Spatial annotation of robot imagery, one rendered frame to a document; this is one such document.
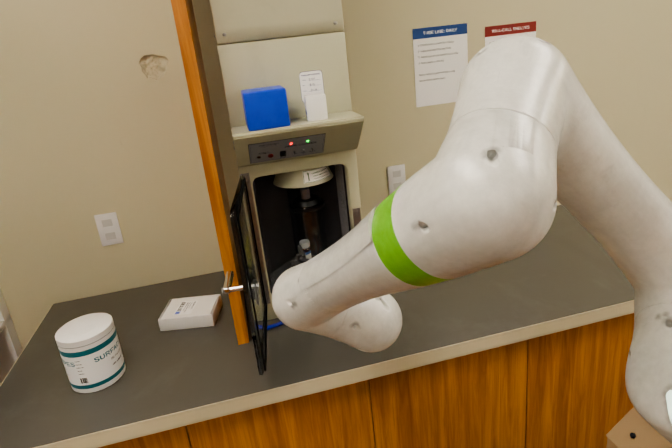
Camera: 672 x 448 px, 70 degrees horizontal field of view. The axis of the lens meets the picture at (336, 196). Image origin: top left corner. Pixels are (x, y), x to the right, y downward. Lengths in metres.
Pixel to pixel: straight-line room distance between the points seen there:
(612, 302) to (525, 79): 1.08
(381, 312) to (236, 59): 0.73
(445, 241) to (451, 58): 1.46
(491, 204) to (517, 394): 1.16
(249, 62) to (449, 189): 0.89
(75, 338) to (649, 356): 1.15
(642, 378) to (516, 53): 0.43
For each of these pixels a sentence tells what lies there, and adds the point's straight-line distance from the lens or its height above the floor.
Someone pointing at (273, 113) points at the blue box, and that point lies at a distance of 1.16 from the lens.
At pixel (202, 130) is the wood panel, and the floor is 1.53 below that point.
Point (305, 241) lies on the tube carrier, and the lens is 1.44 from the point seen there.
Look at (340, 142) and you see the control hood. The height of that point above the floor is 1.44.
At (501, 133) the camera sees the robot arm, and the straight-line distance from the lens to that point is 0.46.
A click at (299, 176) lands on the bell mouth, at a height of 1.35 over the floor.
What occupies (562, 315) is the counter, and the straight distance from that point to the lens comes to 1.45.
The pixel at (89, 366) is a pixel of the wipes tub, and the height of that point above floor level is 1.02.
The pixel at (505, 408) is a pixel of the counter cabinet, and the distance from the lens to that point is 1.55.
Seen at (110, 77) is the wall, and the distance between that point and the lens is 1.72.
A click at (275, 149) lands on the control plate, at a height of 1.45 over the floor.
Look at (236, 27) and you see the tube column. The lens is 1.26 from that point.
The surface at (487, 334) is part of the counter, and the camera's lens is 1.34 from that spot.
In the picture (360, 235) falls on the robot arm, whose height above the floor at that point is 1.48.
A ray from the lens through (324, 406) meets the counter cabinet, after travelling 1.32.
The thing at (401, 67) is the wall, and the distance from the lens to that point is 1.80.
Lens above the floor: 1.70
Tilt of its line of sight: 18 degrees down
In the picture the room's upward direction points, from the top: 6 degrees counter-clockwise
